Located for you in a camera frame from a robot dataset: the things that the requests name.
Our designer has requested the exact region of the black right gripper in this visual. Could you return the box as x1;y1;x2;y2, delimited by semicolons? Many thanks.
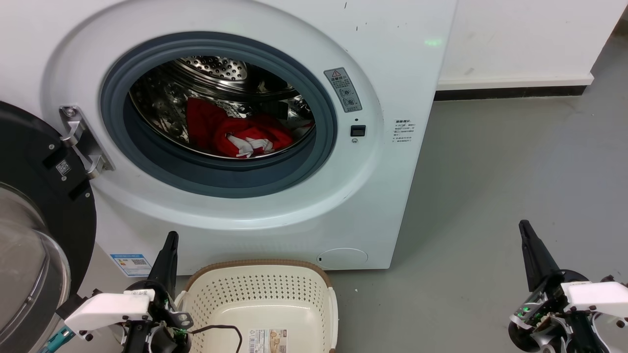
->
508;220;589;353

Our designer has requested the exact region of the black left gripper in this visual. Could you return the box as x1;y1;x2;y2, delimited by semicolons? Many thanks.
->
127;231;193;344

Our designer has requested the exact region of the red and white garment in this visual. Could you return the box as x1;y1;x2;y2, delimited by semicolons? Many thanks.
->
185;97;294;159

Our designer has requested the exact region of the cream perforated laundry basket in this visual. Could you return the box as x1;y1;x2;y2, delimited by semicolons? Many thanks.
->
176;259;339;353

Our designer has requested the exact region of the stainless steel washing machine drum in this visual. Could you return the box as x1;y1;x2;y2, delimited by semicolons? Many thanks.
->
129;55;316;160

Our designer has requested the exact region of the black round washer door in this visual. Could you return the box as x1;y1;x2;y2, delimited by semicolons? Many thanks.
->
0;101;97;353

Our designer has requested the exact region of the blue energy label sticker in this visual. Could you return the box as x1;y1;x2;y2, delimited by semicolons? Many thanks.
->
110;253;153;277

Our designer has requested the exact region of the grey rubber door gasket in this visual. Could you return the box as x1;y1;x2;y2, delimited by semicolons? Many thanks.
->
100;31;338;199

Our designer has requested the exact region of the silver metal door hinge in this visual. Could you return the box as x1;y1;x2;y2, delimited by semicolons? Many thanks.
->
59;104;116;179

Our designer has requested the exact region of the white front-load washing machine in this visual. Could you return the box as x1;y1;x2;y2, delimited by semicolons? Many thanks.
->
0;0;459;276

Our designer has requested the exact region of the round white filter cover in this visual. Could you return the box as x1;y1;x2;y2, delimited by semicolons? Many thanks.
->
316;248;368;270

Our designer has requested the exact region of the small printed text label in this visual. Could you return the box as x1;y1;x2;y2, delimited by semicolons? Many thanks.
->
392;119;417;144

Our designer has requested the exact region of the grey warning sticker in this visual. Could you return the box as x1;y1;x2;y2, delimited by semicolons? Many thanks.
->
323;67;363;113

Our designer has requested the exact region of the thin black cable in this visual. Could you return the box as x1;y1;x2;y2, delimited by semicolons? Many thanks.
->
189;325;243;353

